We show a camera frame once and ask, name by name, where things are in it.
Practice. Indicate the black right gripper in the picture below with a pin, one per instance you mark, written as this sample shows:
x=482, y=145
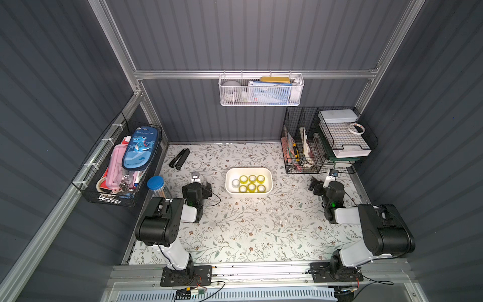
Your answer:
x=320, y=189

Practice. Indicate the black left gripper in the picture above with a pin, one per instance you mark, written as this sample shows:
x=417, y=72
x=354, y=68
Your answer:
x=194, y=188

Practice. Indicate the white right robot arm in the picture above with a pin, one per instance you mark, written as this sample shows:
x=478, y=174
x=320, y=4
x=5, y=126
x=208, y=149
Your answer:
x=385, y=234

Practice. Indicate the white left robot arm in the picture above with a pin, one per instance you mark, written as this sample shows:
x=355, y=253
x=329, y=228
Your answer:
x=160, y=223

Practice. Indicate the white plastic storage box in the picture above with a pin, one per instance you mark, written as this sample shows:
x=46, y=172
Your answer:
x=235, y=173

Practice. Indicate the white tape roll in basket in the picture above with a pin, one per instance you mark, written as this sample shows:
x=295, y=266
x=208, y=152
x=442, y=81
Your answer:
x=231, y=91

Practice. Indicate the black stapler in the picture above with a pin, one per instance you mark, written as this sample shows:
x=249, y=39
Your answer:
x=178, y=161

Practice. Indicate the blue lidded clear jar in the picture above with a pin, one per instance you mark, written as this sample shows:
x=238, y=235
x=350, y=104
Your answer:
x=157, y=186

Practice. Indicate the blue dinosaur pencil case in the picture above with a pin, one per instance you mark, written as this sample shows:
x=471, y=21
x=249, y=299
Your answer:
x=141, y=148

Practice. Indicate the white checkered notebook stack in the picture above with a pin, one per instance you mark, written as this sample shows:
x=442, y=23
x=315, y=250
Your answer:
x=344, y=133

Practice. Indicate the pink pencil case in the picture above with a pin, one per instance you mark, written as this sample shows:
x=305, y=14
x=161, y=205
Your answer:
x=115, y=171

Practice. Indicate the blue white package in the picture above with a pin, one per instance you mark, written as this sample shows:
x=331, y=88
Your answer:
x=269, y=93

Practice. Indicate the black wire desk organizer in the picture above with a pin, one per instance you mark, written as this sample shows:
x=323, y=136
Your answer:
x=317, y=137

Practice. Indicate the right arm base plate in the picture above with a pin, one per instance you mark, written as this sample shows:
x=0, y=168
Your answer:
x=325, y=272

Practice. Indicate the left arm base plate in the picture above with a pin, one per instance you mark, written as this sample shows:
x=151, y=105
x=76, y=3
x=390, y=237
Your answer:
x=190, y=277

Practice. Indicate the black wire side basket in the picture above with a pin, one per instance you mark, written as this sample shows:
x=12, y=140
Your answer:
x=90, y=180

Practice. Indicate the white wire wall basket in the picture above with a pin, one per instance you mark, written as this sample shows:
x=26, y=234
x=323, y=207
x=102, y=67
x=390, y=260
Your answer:
x=297, y=82

